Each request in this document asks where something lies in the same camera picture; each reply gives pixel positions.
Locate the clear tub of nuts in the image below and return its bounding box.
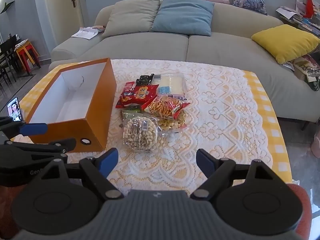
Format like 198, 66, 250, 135
122, 116, 158, 152

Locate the green snack packet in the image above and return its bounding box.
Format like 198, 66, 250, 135
120, 105, 143, 121

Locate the yellow pasta snack bag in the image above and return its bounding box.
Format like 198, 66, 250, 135
158, 110, 187, 132

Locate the red snack bag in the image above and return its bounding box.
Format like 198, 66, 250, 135
116, 81, 158, 108

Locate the orange stick snack bag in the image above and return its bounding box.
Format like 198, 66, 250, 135
141, 95, 191, 120

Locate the clear bag of crackers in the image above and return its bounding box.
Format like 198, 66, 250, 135
151, 73, 187, 96

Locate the black snack packet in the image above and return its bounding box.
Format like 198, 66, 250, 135
136, 74, 154, 86

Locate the smartphone on stand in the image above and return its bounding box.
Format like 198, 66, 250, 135
7, 97, 24, 121

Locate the orange cardboard box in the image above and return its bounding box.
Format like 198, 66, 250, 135
20, 58, 117, 152

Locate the white lace tablecloth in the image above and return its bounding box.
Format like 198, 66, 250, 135
67, 58, 274, 196

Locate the black dining chair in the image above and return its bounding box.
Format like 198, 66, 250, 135
1, 35, 21, 83

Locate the yellow checkered tablecloth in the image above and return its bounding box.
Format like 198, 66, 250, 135
20, 68, 292, 183

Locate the open magazine on sofa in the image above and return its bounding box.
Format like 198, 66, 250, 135
71, 25, 106, 40

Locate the grey sofa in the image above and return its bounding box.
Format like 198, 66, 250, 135
50, 3, 319, 122

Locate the beige door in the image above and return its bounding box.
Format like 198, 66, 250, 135
45, 0, 84, 45

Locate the yellow cushion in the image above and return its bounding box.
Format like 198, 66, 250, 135
251, 24, 319, 64

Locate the beige cushion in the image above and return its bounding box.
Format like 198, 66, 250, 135
103, 0, 160, 38

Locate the blue cushion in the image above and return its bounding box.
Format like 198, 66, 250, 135
151, 0, 214, 36

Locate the pile of books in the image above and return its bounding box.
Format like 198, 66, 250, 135
276, 0, 319, 37

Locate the wall shelf with plant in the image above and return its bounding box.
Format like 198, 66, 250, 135
1, 1, 15, 14

